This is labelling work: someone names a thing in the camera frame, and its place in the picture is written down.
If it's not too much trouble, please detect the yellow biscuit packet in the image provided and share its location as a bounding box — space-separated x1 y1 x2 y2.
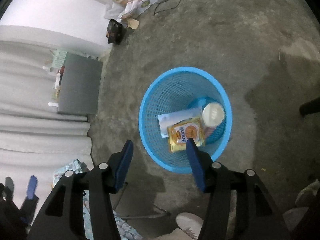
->
167 116 205 153

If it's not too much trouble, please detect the white paper cup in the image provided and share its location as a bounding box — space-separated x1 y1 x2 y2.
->
202 102 225 127

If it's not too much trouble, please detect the blue plastic mesh trash basket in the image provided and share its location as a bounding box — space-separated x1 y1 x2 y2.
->
138 67 233 174

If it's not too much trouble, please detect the white paper sheet in basket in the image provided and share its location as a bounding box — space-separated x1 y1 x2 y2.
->
157 108 201 138

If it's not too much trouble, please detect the grey curtain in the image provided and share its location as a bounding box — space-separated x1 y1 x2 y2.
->
0 39 92 196

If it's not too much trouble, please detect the floral blue tablecloth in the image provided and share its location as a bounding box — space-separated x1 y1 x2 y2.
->
53 159 143 239

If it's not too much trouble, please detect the white shoe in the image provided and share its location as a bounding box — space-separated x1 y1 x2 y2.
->
175 212 203 239

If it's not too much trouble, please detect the grey cabinet box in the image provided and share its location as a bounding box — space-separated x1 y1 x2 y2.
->
57 53 103 116

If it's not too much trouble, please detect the dark snack box on floor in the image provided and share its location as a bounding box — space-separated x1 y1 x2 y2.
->
106 19 126 45

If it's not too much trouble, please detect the white plastic bags pile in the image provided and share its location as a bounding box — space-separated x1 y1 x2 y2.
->
104 0 159 24

